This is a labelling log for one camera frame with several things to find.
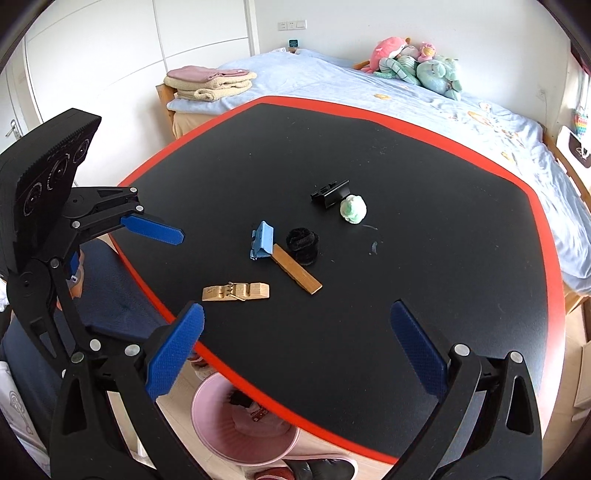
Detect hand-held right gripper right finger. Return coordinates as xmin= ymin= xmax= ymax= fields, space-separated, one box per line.
xmin=383 ymin=300 xmax=543 ymax=480

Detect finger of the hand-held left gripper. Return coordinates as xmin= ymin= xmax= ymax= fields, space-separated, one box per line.
xmin=62 ymin=185 xmax=185 ymax=247
xmin=4 ymin=256 xmax=167 ymax=377

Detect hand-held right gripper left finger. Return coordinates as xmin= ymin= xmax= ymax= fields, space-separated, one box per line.
xmin=48 ymin=302 xmax=206 ymax=480

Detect notched wooden block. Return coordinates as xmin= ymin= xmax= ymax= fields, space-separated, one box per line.
xmin=202 ymin=281 xmax=271 ymax=303

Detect pink trash bin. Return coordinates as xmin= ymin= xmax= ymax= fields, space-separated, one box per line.
xmin=191 ymin=371 xmax=301 ymax=464

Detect blue binder clip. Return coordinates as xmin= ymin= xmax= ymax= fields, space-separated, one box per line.
xmin=248 ymin=220 xmax=277 ymax=263

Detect wooden stick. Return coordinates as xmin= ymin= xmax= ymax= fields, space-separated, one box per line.
xmin=270 ymin=244 xmax=323 ymax=295

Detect black fuzzy hair tie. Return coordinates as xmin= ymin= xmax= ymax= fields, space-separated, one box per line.
xmin=285 ymin=227 xmax=320 ymax=266

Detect green white wad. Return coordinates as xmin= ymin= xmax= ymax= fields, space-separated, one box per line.
xmin=340 ymin=195 xmax=368 ymax=225

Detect black binder clip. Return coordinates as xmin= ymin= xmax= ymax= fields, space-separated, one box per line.
xmin=310 ymin=179 xmax=351 ymax=209

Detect navy blue chair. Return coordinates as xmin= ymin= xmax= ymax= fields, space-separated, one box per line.
xmin=0 ymin=237 xmax=174 ymax=444

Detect white patterned bag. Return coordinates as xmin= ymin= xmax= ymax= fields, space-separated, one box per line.
xmin=0 ymin=360 xmax=51 ymax=476

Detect dark slipper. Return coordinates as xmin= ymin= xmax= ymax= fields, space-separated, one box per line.
xmin=281 ymin=456 xmax=358 ymax=480

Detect folded beige towel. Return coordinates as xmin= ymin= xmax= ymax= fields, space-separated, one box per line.
xmin=164 ymin=70 xmax=257 ymax=102

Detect white wardrobe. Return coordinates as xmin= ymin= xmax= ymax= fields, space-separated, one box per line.
xmin=25 ymin=0 xmax=259 ymax=139

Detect folded pink towel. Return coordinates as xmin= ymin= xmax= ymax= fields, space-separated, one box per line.
xmin=166 ymin=65 xmax=223 ymax=83

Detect white cabinet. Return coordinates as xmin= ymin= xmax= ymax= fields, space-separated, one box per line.
xmin=571 ymin=340 xmax=591 ymax=422

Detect bed with light blue sheet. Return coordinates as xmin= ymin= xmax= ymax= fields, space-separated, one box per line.
xmin=157 ymin=48 xmax=591 ymax=315

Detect white chair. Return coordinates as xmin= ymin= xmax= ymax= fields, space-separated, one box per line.
xmin=554 ymin=124 xmax=591 ymax=172

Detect teal plush toy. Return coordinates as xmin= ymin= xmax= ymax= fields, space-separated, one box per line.
xmin=416 ymin=55 xmax=463 ymax=101

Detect striped green plush toy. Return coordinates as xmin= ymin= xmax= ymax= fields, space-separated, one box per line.
xmin=375 ymin=55 xmax=423 ymax=86

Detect pink plush toy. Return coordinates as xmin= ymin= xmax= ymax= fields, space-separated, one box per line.
xmin=361 ymin=37 xmax=411 ymax=73

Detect white door with handle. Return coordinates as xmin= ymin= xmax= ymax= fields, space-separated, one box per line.
xmin=0 ymin=44 xmax=47 ymax=155

